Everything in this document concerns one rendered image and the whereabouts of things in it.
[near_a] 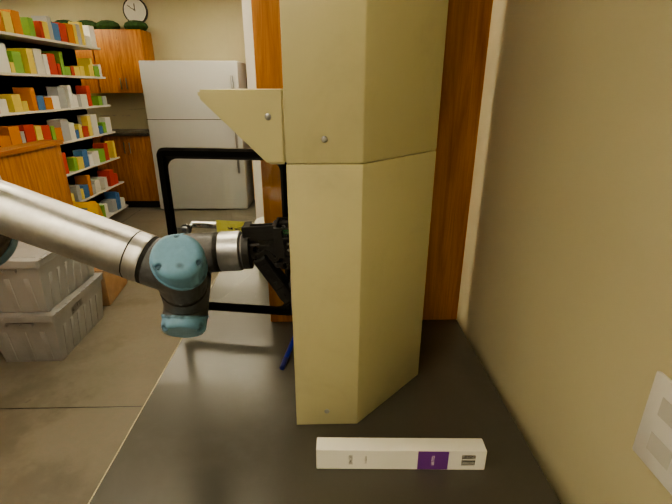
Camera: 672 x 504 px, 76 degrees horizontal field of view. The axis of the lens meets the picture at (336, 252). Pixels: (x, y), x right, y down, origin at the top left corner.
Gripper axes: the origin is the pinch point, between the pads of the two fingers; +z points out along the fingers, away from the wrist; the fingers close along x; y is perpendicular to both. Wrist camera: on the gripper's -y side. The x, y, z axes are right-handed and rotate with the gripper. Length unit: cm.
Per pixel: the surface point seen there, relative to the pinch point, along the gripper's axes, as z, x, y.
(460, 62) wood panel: 25.8, 22.7, 33.5
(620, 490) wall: 32, -36, -20
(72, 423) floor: -133, 91, -115
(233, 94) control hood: -15.7, -14.2, 29.6
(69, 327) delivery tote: -164, 154, -97
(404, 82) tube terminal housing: 8.5, -7.9, 30.0
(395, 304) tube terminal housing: 7.3, -7.1, -7.3
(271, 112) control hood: -10.8, -14.3, 27.1
